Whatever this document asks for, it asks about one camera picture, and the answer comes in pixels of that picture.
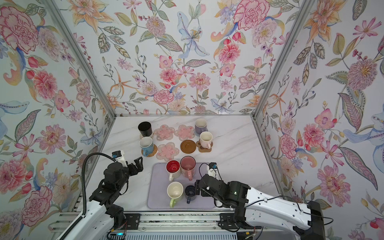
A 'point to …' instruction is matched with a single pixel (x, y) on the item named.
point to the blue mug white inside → (146, 143)
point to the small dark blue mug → (190, 193)
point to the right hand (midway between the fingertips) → (200, 184)
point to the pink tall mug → (188, 165)
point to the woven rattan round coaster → (155, 150)
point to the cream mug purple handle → (200, 125)
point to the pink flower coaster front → (167, 152)
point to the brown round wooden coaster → (188, 146)
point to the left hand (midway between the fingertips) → (138, 160)
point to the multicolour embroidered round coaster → (141, 136)
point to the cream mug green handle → (175, 190)
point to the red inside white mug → (173, 168)
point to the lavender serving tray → (157, 196)
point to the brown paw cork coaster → (202, 149)
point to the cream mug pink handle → (206, 138)
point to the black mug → (145, 128)
